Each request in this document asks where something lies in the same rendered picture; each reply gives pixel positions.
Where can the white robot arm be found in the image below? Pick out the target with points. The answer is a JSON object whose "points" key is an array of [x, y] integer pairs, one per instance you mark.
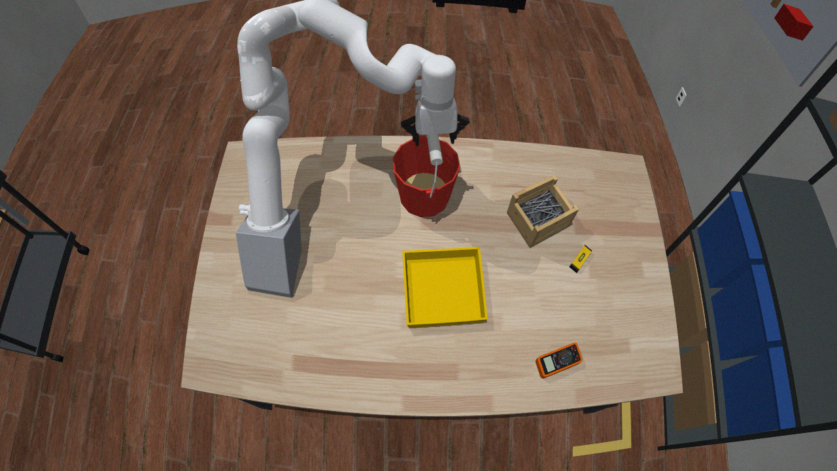
{"points": [[264, 88]]}

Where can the wooden crate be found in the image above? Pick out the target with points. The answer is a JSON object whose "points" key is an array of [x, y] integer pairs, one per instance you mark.
{"points": [[547, 214]]}

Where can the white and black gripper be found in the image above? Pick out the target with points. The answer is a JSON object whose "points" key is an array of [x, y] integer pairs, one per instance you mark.
{"points": [[435, 122]]}

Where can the yellow square tray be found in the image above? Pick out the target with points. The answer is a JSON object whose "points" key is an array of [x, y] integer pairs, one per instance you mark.
{"points": [[442, 285]]}

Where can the orange digital multimeter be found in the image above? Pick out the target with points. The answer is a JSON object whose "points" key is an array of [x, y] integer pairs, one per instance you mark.
{"points": [[558, 360]]}

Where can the yellow spirit level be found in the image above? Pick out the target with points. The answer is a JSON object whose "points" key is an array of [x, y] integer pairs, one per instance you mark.
{"points": [[580, 258]]}

